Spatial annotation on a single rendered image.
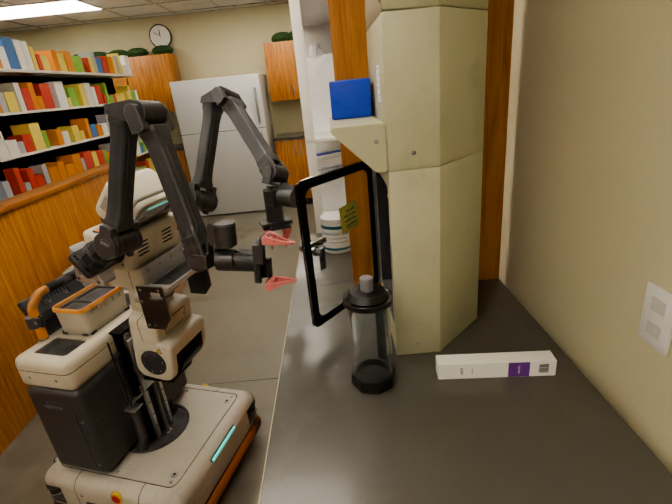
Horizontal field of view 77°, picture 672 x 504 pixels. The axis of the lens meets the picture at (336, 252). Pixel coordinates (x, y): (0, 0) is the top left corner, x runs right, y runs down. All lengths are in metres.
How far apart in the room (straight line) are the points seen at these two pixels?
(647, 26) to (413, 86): 0.39
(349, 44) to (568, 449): 1.06
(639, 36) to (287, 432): 0.98
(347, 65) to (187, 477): 1.54
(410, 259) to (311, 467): 0.48
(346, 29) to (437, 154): 0.49
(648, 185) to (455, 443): 0.58
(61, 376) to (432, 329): 1.26
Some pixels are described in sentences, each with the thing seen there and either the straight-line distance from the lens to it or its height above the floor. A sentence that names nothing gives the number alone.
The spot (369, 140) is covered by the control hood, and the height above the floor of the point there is 1.48.
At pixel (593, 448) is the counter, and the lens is 0.96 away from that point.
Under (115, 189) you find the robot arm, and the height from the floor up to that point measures 1.39.
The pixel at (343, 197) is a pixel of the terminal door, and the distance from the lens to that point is 1.13.
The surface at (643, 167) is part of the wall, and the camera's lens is 0.93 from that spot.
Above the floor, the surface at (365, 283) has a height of 1.20.
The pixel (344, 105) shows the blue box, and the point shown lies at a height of 1.54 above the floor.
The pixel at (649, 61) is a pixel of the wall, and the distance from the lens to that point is 0.94.
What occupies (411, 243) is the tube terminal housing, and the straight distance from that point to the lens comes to 0.97.
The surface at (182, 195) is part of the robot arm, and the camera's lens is 1.12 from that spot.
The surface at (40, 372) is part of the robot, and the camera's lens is 1.82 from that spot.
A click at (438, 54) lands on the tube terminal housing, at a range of 0.92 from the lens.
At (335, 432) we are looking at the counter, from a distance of 0.93.
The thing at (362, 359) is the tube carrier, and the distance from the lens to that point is 0.95.
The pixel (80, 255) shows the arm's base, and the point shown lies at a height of 1.20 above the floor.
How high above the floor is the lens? 1.60
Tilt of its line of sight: 22 degrees down
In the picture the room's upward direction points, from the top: 6 degrees counter-clockwise
